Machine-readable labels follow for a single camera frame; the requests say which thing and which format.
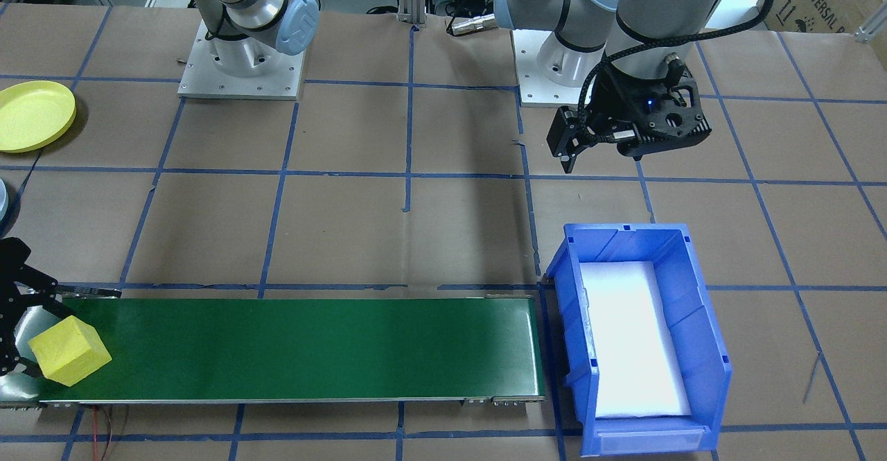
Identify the yellow foam block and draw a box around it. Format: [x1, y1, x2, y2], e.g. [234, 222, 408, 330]
[28, 315, 113, 388]

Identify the yellow plate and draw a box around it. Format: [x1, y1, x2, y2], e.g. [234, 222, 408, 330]
[0, 81, 77, 154]

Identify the blue plastic storage bin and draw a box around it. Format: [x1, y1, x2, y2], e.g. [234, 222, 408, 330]
[545, 223, 732, 458]

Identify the white foam pad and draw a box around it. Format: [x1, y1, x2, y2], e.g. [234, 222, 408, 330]
[577, 261, 692, 419]

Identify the aluminium profile bar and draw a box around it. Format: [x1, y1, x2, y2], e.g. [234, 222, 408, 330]
[855, 12, 887, 44]

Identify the green belt conveyor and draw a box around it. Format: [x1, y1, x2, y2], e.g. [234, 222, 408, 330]
[0, 282, 546, 410]

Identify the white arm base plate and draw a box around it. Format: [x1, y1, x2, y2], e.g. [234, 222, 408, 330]
[177, 16, 311, 101]
[511, 29, 611, 108]

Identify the red cable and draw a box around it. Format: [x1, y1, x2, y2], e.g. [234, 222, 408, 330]
[90, 406, 116, 461]

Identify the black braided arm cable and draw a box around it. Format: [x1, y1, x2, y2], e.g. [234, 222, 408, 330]
[579, 0, 773, 112]

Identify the silver cable connector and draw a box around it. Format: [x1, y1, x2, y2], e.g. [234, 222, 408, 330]
[447, 12, 497, 36]

